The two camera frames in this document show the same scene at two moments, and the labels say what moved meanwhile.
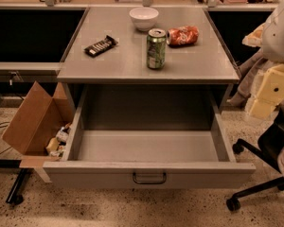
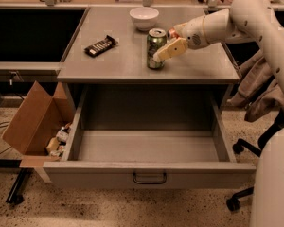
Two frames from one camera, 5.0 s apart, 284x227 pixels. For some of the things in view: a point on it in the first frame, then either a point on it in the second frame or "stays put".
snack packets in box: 56,146 stays put
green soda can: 156,48 stays put
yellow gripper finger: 255,38 -> 179,28
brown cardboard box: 36,124 stays put
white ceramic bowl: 144,18 stays put
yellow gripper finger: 276,86 -> 171,49
